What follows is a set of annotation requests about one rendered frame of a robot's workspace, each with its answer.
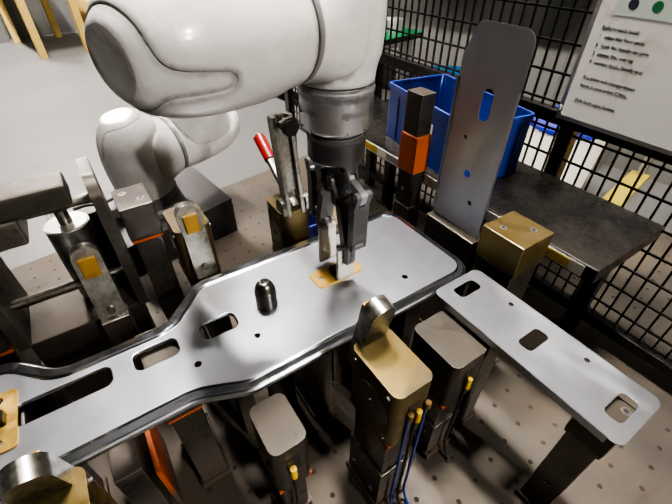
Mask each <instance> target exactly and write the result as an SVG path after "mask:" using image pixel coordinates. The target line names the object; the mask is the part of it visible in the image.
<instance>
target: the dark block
mask: <svg viewBox="0 0 672 504"><path fill-rule="evenodd" d="M111 195H112V198H113V200H114V202H115V205H116V207H117V210H118V212H119V215H120V217H121V219H122V222H123V224H124V226H125V229H126V231H127V233H128V236H129V238H130V240H131V242H132V243H133V245H134V244H135V245H136V247H137V250H138V252H139V254H140V257H141V259H142V262H143V264H144V266H145V269H146V271H147V273H148V276H149V278H150V281H151V283H152V285H153V288H154V290H155V292H156V295H157V297H158V300H159V302H160V304H161V307H162V309H163V311H164V314H165V316H166V319H167V320H166V322H167V321H168V320H169V319H170V318H171V316H172V315H173V314H174V312H175V311H176V309H177V308H178V306H179V305H180V303H181V302H182V300H183V299H184V295H183V292H182V290H181V287H180V284H179V281H178V278H177V276H176V273H175V270H174V267H173V264H172V262H171V259H170V256H169V253H168V250H167V248H166V245H165V242H164V239H163V236H162V235H164V233H163V228H162V225H161V222H160V220H159V217H158V214H157V211H156V208H155V205H154V202H153V200H152V199H151V197H150V195H149V193H148V191H147V190H146V188H145V186H144V184H143V183H139V184H135V185H132V186H128V187H124V188H120V189H116V190H113V191H111Z"/></svg>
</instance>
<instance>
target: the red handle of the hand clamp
mask: <svg viewBox="0 0 672 504"><path fill-rule="evenodd" d="M253 140H254V142H255V144H256V146H257V148H258V149H259V151H260V153H261V155H262V157H263V159H264V161H265V163H267V164H268V166H269V168H270V170H271V172H272V174H273V176H274V178H275V180H276V182H277V184H278V180H277V174H276V168H275V162H274V157H273V151H272V149H271V147H270V145H269V143H268V141H267V139H266V137H265V135H264V134H262V133H257V134H256V135H255V137H254V138H253ZM288 193H289V200H290V206H291V209H293V208H296V207H297V206H298V204H299V200H298V199H296V197H295V195H294V193H293V191H292V190H291V191H288Z"/></svg>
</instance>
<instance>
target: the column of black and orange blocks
mask: <svg viewBox="0 0 672 504"><path fill-rule="evenodd" d="M435 99H436V92H434V91H431V90H429V89H426V88H423V87H417V88H413V89H409V90H408V92H407V101H406V110H405V118H404V127H403V131H401V139H400V148H399V157H398V167H399V171H398V180H397V189H396V198H395V199H394V202H393V211H392V212H393V213H395V214H397V215H398V216H400V217H401V218H403V219H404V220H406V221H407V222H409V223H410V224H411V225H413V226H414V227H415V228H416V227H417V221H418V215H419V209H420V203H419V199H420V193H421V186H422V180H423V174H424V171H425V170H426V166H427V160H428V153H429V147H430V141H431V134H430V130H431V124H432V117H433V111H434V105H435Z"/></svg>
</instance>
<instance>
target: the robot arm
mask: <svg viewBox="0 0 672 504"><path fill-rule="evenodd" d="M386 18H387V0H90V2H89V3H88V6H87V10H86V21H85V25H84V35H85V41H86V46H87V49H88V52H89V55H90V57H91V60H92V62H93V64H94V66H95V68H96V70H97V71H98V73H99V75H100V76H101V78H102V79H103V81H104V82H105V83H106V84H107V86H108V87H109V88H110V89H111V90H112V91H113V92H114V93H115V94H116V95H117V96H118V97H119V98H120V99H121V100H123V101H124V102H126V103H128V104H130V105H131V106H133V107H134V108H129V107H122V108H117V109H113V110H111V111H108V112H106V113H105V114H104V115H102V116H101V117H100V119H99V121H98V123H97V125H96V131H95V136H96V146H97V151H98V155H99V158H100V161H101V163H102V166H103V168H104V170H105V172H106V175H107V177H108V179H109V180H110V182H111V184H112V186H113V188H114V189H115V190H116V189H120V188H124V187H128V186H132V185H135V184H139V183H143V184H144V186H145V188H146V190H147V191H148V193H149V195H150V197H151V199H152V200H153V202H154V205H155V208H156V211H157V214H158V217H159V220H161V219H163V218H164V215H163V212H164V211H165V210H167V209H170V208H174V207H176V206H177V205H178V204H179V203H181V202H191V201H190V200H188V199H187V198H186V197H185V196H184V194H183V193H182V191H181V190H180V189H179V187H178V186H177V183H176V180H175V177H176V176H177V175H178V174H179V173H180V172H181V171H182V170H183V169H185V168H187V167H190V166H193V165H196V164H198V163H201V162H203V161H205V160H207V159H209V158H211V157H213V156H215V155H217V154H219V153H220V152H222V151H224V150H225V149H226V148H228V147H229V146H230V145H231V144H232V143H233V142H234V140H235V139H236V137H237V136H238V134H239V130H240V120H239V117H238V114H237V112H236V110H239V109H242V108H246V107H249V106H253V105H256V104H259V103H262V102H265V101H267V100H270V99H272V98H274V97H277V96H279V95H281V94H283V93H284V92H286V91H287V90H289V89H291V88H293V87H296V86H297V87H298V92H299V107H300V123H301V126H302V127H303V128H304V129H305V130H306V131H307V152H308V156H309V157H305V158H304V162H305V166H306V170H307V182H308V199H309V213H310V216H311V217H313V216H315V222H316V224H317V225H318V245H319V261H320V262H323V261H326V260H328V259H330V258H333V257H335V256H336V279H337V280H341V279H343V278H345V277H348V276H350V275H352V274H353V273H354V261H355V251H357V250H359V249H361V248H364V247H366V240H367V227H368V214H369V204H370V202H371V199H372V197H373V192H372V190H371V189H366V190H364V189H363V187H362V186H361V185H360V183H359V174H358V165H359V163H360V162H361V160H362V159H363V157H364V155H365V142H366V130H368V129H369V128H370V127H371V124H372V119H373V103H374V91H375V77H376V70H377V66H378V62H379V60H380V57H381V54H382V50H383V44H384V37H385V28H386ZM150 115H153V116H157V117H151V116H150ZM315 206H317V207H316V208H315ZM334 206H335V208H336V216H337V223H338V231H339V238H340V243H339V244H336V223H335V222H334V221H332V220H335V219H336V218H335V216H334V215H333V212H334ZM329 221H332V222H330V223H329Z"/></svg>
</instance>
